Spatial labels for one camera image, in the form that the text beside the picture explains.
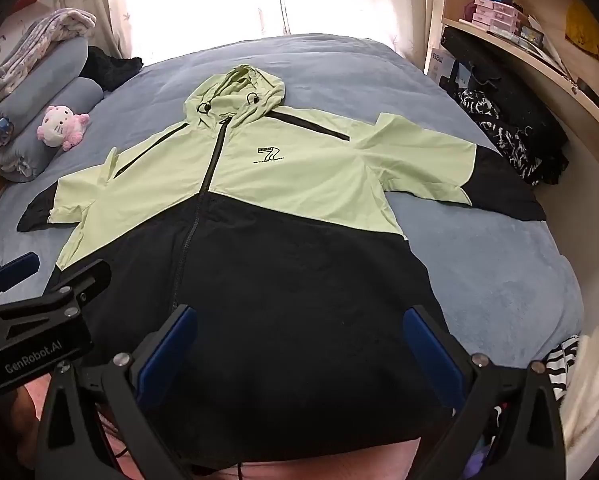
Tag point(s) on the black and white patterned cloth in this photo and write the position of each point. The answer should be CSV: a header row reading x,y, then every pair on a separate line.
x,y
499,132

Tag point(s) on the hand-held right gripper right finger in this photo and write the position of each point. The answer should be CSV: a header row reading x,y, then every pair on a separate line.
x,y
432,355

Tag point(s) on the wooden shelf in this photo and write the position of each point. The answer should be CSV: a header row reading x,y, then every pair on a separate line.
x,y
539,55

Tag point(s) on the small blue-grey pillow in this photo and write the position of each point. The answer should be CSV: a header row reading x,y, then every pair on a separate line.
x,y
27,155

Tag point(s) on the white patterned curtain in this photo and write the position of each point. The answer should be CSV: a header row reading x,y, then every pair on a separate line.
x,y
204,5

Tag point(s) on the floral quilt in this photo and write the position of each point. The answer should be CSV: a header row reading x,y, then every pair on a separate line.
x,y
24,50

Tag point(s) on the yellow wall sticker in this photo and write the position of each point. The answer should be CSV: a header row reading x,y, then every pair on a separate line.
x,y
584,32

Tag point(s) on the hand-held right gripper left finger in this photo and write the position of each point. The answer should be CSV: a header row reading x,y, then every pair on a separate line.
x,y
167,355

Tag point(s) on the blue-grey bed blanket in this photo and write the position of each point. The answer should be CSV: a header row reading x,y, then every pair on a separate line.
x,y
479,270

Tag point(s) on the pile of books and papers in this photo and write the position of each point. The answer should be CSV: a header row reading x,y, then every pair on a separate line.
x,y
544,42

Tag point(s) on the white cardboard box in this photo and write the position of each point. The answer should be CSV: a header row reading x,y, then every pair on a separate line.
x,y
447,67

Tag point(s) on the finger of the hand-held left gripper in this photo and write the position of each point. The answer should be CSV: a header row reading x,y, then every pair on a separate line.
x,y
19,266
82,280

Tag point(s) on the black and white striped cloth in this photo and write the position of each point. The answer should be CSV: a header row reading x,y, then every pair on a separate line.
x,y
562,367

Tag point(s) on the pink cat plush toy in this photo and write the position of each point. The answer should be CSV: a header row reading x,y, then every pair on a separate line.
x,y
59,127

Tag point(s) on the black white patterned clothing pile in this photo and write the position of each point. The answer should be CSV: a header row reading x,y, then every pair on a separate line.
x,y
524,105

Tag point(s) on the stack of small pink boxes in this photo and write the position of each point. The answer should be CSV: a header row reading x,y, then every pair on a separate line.
x,y
497,14

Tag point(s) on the green and black hooded jacket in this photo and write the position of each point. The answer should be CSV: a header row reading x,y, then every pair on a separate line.
x,y
279,185

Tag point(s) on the small blue plush toy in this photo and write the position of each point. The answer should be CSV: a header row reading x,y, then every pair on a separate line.
x,y
2,130

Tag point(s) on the white fluffy cloth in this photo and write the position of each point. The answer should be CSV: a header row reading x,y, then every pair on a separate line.
x,y
594,395

